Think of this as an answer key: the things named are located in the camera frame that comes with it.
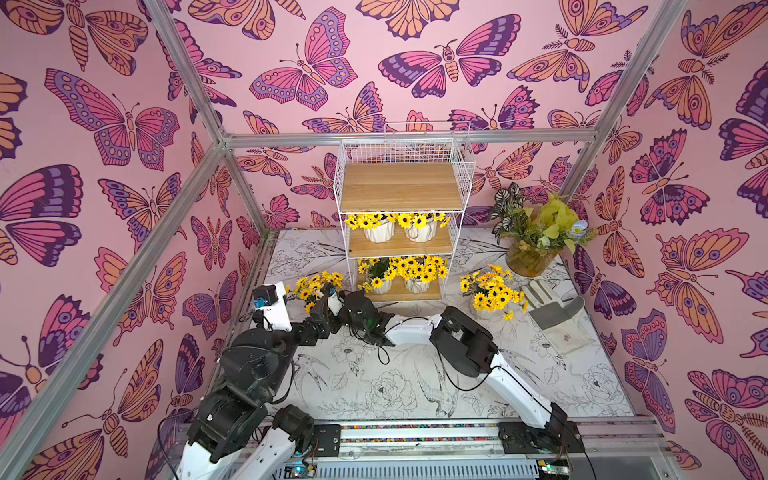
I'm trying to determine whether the sunflower pot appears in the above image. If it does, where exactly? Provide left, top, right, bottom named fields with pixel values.
left=389, top=255, right=449, bottom=294
left=459, top=264, right=530, bottom=321
left=358, top=257, right=397, bottom=295
left=344, top=213, right=396, bottom=243
left=286, top=271, right=344, bottom=314
left=396, top=212, right=451, bottom=243

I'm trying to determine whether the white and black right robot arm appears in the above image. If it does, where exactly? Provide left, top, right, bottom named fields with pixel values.
left=307, top=285, right=584, bottom=453

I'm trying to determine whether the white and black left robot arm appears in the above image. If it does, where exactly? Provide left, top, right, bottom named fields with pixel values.
left=173, top=320, right=339, bottom=479

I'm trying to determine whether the green plant in glass vase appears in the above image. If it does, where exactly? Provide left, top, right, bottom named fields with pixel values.
left=489, top=183, right=597, bottom=278

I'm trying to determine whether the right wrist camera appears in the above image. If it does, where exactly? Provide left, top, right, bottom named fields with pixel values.
left=327, top=291, right=344, bottom=318

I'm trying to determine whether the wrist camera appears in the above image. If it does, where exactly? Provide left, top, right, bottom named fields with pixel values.
left=251, top=281, right=292, bottom=332
left=327, top=291, right=344, bottom=318

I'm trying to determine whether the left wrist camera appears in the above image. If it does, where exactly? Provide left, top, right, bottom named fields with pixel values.
left=251, top=281, right=292, bottom=332

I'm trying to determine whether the white wire wooden shelf rack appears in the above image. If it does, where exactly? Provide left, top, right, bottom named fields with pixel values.
left=334, top=135, right=475, bottom=301

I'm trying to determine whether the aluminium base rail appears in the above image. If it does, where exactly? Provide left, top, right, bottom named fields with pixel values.
left=158, top=417, right=682, bottom=480

